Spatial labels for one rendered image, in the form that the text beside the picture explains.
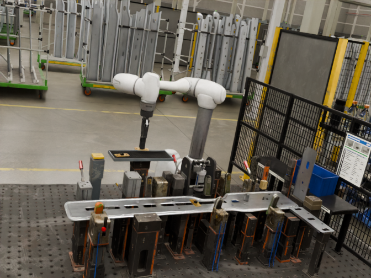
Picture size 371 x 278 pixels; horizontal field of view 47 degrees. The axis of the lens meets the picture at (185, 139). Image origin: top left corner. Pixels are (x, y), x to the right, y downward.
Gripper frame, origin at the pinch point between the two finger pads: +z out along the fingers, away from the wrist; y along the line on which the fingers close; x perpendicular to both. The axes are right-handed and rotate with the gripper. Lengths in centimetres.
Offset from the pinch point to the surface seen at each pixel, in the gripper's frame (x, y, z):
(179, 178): 22.2, 14.1, 15.6
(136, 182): -5.0, 24.3, 15.1
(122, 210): -13, 42, 23
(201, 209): 31, 38, 23
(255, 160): 72, 6, 4
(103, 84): 24, -650, 95
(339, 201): 126, 25, 20
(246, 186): 69, 7, 22
